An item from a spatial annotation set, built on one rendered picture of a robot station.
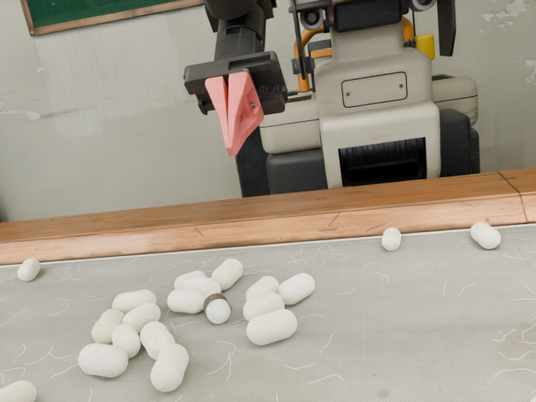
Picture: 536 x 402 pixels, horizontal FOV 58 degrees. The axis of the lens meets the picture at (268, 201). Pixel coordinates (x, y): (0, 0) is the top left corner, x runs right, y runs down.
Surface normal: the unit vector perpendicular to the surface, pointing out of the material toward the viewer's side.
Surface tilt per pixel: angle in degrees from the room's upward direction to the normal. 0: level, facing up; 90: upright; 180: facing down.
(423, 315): 0
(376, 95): 98
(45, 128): 90
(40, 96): 90
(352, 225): 45
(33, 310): 0
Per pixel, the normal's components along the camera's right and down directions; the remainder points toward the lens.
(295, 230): -0.24, -0.44
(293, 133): -0.10, 0.31
